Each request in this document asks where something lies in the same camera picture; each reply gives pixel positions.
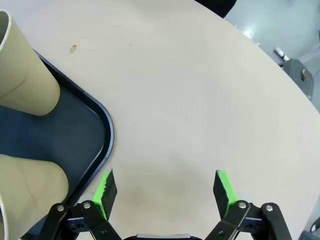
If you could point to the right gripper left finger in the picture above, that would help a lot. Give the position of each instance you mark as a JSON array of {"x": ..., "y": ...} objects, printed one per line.
[{"x": 107, "y": 197}]

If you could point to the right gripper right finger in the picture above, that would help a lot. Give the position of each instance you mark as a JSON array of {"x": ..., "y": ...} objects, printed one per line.
[{"x": 223, "y": 192}]

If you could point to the tall tan cup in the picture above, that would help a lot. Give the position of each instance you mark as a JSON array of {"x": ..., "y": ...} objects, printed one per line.
[
  {"x": 30, "y": 187},
  {"x": 25, "y": 75}
]

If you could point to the black plastic serving tray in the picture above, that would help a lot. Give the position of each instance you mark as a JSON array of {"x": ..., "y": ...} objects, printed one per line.
[{"x": 75, "y": 140}]

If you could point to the dark object beside table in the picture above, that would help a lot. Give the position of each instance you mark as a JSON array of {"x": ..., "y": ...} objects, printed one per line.
[{"x": 313, "y": 228}]

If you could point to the dark grey floor device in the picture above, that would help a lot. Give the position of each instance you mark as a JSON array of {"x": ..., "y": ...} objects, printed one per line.
[{"x": 297, "y": 75}]

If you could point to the white power strip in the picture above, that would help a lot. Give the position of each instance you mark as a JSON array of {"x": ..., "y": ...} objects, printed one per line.
[{"x": 281, "y": 53}]

